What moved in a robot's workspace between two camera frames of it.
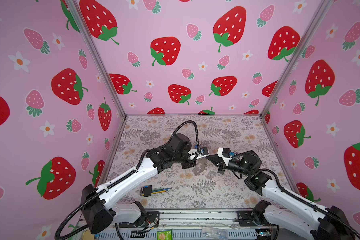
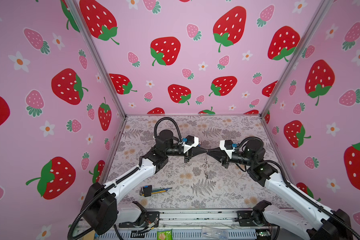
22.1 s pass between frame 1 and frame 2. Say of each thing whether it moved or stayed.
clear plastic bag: stayed
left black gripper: moved
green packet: stayed
